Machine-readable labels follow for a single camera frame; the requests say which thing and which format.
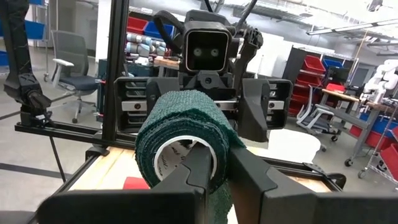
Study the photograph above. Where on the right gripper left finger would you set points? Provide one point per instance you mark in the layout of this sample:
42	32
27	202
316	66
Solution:
124	208

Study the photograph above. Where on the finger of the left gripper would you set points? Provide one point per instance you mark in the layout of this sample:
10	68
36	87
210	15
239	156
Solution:
158	88
255	115

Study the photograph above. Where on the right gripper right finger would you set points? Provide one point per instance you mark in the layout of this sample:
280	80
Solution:
295	208

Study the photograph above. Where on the red elastic bandage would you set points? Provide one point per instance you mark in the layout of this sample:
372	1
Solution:
135	183

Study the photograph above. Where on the green elastic bandage roll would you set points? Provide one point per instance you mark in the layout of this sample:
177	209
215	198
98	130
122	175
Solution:
180	115

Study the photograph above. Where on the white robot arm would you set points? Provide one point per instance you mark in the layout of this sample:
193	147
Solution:
382	79

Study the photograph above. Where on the red storage bin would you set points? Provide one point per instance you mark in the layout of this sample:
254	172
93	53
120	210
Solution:
136	25
314	64

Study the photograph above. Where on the wooden top desk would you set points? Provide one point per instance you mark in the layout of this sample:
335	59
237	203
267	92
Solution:
339	95

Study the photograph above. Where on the gray office chair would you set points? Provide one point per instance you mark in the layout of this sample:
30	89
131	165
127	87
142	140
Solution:
70	49

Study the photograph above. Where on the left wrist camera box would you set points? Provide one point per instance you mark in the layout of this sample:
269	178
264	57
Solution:
206	34

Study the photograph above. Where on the white frame office chair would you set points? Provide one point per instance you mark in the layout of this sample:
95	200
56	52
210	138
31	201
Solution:
315	122

